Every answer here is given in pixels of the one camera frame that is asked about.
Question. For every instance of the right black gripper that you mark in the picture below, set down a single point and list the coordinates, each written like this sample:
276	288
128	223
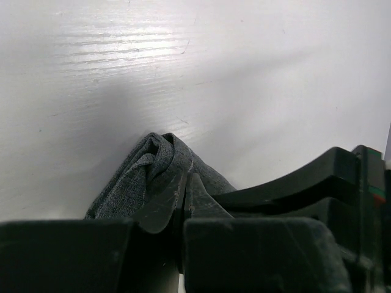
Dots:
362	230

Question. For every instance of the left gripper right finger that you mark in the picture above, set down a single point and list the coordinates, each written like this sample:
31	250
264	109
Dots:
224	254

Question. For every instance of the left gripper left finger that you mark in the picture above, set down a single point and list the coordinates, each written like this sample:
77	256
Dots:
136	254

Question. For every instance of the grey cloth napkin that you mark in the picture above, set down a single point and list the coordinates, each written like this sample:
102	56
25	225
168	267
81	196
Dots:
147	171

